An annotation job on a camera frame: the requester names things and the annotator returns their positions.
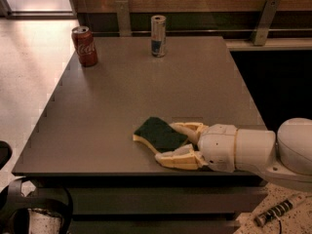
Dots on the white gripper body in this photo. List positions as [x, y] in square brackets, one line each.
[216, 146]

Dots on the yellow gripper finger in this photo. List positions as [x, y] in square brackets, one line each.
[183, 158]
[192, 130]

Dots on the green and yellow sponge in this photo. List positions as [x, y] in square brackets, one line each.
[159, 136]

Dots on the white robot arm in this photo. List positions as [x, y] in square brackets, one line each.
[283, 158]

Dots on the silver blue energy drink can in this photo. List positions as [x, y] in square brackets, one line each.
[158, 35]

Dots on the red coke can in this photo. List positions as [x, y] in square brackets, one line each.
[84, 45]

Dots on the black white striped tool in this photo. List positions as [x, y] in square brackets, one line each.
[280, 209]

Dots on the grey drawer cabinet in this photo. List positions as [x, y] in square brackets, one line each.
[84, 139]

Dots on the black chair edge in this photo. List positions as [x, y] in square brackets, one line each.
[5, 153]

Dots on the left metal wall bracket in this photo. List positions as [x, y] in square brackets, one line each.
[123, 18]

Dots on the metal wall bracket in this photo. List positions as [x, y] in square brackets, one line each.
[268, 13]
[123, 18]

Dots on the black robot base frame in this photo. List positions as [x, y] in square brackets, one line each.
[45, 210]

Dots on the right metal wall bracket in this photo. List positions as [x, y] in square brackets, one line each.
[268, 13]

